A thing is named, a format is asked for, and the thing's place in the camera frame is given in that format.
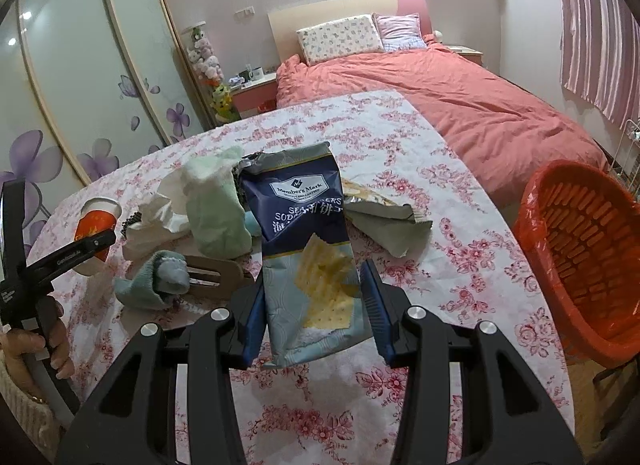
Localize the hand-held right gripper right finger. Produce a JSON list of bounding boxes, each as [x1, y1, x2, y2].
[[361, 260, 583, 465]]

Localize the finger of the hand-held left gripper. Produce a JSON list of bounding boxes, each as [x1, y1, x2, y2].
[[20, 230, 117, 282], [0, 181, 27, 271]]

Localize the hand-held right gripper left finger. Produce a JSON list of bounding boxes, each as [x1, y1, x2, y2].
[[54, 281, 268, 465]]

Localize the red and white paper cup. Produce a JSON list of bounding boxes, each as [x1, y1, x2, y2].
[[71, 195, 123, 277]]

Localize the light green cloth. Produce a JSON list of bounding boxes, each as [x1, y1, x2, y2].
[[180, 145, 253, 258]]

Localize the blue cracker packet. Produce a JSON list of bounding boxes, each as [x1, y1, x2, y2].
[[235, 141, 371, 371]]

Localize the orange plastic basket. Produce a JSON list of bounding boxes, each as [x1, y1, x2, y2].
[[511, 160, 640, 368]]

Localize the person's left forearm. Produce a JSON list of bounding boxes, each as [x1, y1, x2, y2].
[[0, 370, 58, 448]]

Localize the person's left hand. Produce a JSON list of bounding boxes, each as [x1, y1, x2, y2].
[[0, 317, 76, 398]]

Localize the wooden fork spatula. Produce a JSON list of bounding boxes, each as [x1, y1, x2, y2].
[[170, 255, 258, 296]]

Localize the pink floral blanket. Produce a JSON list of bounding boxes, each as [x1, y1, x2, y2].
[[25, 90, 576, 465]]

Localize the torn silver snack wrapper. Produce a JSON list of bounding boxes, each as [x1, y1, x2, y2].
[[340, 176, 435, 258]]

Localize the teal sock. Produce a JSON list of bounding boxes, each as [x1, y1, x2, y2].
[[114, 251, 193, 311]]

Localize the crumpled white tissue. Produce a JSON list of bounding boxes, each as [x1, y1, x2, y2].
[[122, 168, 201, 261]]

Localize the black floral cloth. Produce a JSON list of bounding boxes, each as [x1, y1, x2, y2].
[[231, 168, 248, 211]]

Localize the wardrobe with flower doors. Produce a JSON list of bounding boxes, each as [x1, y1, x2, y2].
[[0, 0, 211, 266]]

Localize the green plush toy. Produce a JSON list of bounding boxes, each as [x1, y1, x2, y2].
[[210, 82, 235, 122]]

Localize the plush toy display tube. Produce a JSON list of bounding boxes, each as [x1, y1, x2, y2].
[[181, 21, 233, 123]]

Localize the pink nightstand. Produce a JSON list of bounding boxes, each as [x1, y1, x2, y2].
[[231, 72, 278, 118]]

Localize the floral pillow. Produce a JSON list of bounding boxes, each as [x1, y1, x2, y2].
[[296, 14, 386, 66]]

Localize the beige nightstand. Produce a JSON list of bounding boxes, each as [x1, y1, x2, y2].
[[442, 44, 485, 66]]

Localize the striped pink pillow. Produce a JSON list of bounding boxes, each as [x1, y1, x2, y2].
[[372, 12, 430, 52]]

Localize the cream and pink headboard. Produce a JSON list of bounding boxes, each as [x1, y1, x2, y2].
[[267, 0, 430, 63]]

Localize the pink curtain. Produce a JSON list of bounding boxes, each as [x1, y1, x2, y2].
[[552, 0, 640, 123]]

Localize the white wire rack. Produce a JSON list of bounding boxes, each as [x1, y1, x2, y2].
[[607, 118, 640, 196]]

